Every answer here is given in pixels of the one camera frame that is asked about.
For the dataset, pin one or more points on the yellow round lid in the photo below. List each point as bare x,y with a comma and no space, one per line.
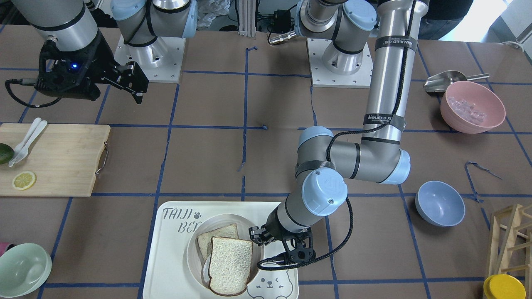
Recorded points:
503,286

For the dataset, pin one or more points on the pink cup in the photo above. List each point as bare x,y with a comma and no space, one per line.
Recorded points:
5,246

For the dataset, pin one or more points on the lemon slice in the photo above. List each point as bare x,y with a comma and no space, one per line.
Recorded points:
24,181

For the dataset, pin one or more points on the white plastic fork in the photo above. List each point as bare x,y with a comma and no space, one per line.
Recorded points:
18,148

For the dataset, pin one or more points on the blue plastic bowl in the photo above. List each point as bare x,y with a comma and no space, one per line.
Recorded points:
440,204

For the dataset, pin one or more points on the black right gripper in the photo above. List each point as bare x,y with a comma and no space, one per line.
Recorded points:
103,57

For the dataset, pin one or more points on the green avocado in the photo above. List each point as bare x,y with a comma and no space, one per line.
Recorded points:
6,153

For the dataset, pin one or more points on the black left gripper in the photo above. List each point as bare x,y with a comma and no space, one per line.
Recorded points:
277,228

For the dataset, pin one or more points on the cream round plate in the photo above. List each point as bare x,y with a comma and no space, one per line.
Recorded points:
223,225

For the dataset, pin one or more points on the wooden rack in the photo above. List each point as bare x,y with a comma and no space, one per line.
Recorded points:
510,231

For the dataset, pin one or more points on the fried egg toy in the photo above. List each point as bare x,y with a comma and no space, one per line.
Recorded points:
205,272

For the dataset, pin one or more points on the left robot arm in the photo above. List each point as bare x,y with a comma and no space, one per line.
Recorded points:
372,154

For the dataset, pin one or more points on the metal scoop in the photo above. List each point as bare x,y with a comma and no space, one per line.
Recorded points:
440,82

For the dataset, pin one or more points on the pink bowl with ice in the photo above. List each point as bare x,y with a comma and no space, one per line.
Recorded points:
471,108

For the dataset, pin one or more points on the white plastic knife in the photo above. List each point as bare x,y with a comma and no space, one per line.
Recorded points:
25,149

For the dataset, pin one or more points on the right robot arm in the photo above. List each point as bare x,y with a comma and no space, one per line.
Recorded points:
143,24

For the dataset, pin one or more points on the green plastic bowl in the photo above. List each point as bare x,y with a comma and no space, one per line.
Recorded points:
23,269

